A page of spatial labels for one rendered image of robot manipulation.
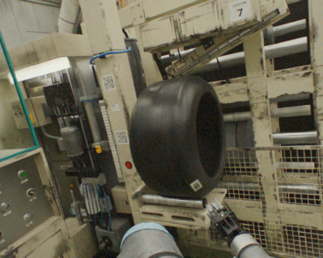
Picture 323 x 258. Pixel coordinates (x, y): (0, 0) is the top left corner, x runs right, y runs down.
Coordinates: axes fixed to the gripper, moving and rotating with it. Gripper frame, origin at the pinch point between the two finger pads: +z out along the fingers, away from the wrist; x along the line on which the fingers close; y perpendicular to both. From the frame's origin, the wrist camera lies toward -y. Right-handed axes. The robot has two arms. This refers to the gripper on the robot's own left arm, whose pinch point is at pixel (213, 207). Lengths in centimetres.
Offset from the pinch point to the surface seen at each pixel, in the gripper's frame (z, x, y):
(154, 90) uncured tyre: 35, -7, 40
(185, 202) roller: 22.4, 8.0, -9.7
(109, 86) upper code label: 58, 9, 48
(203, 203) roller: 17.1, 1.6, -11.0
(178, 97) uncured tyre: 22.7, -12.2, 35.4
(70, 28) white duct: 117, 12, 86
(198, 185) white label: 13.5, -0.5, 1.6
